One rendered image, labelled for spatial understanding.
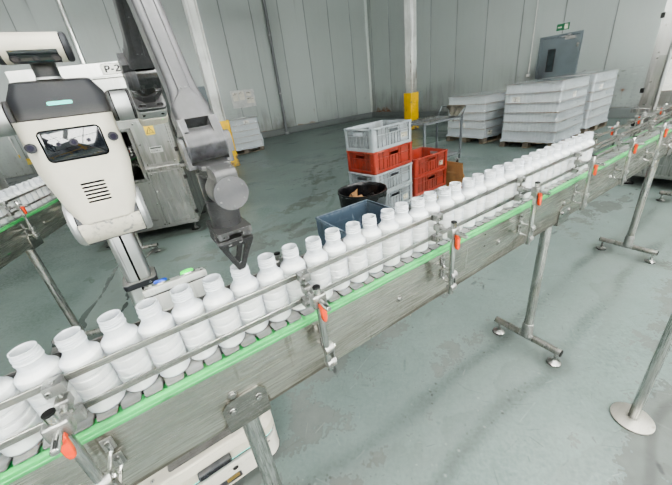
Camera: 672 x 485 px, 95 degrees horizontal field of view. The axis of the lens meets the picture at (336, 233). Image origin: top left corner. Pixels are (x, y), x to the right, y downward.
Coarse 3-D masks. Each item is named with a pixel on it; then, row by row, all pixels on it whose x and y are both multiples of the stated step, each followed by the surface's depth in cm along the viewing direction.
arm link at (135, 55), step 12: (120, 0) 66; (120, 12) 69; (120, 24) 72; (132, 24) 72; (132, 36) 74; (132, 48) 77; (144, 48) 79; (120, 60) 81; (132, 60) 80; (144, 60) 81; (132, 72) 84; (132, 84) 85
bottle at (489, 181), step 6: (486, 174) 106; (492, 174) 105; (486, 180) 107; (492, 180) 106; (486, 186) 106; (492, 186) 106; (486, 198) 108; (492, 198) 107; (486, 204) 109; (492, 204) 108; (492, 210) 109; (486, 216) 111; (492, 216) 111
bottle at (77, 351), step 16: (64, 336) 52; (80, 336) 52; (64, 352) 50; (80, 352) 51; (96, 352) 53; (64, 368) 50; (96, 368) 53; (112, 368) 56; (80, 384) 52; (96, 384) 53; (112, 384) 56; (112, 400) 56
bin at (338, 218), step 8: (368, 200) 157; (344, 208) 152; (352, 208) 155; (360, 208) 158; (368, 208) 159; (376, 208) 154; (392, 208) 143; (320, 216) 145; (328, 216) 148; (336, 216) 150; (344, 216) 153; (352, 216) 156; (360, 216) 159; (376, 216) 156; (320, 224) 142; (328, 224) 135; (336, 224) 152; (344, 224) 155; (360, 224) 161; (320, 232) 145; (344, 232) 126
